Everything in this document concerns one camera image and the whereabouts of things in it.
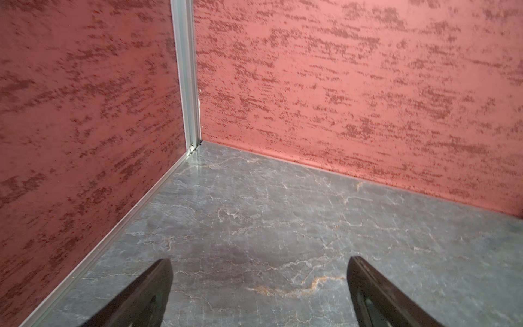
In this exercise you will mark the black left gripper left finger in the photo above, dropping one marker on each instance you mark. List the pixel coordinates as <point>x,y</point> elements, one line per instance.
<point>142,303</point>

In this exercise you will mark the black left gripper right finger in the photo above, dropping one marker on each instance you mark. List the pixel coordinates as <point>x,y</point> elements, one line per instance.
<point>378,302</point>

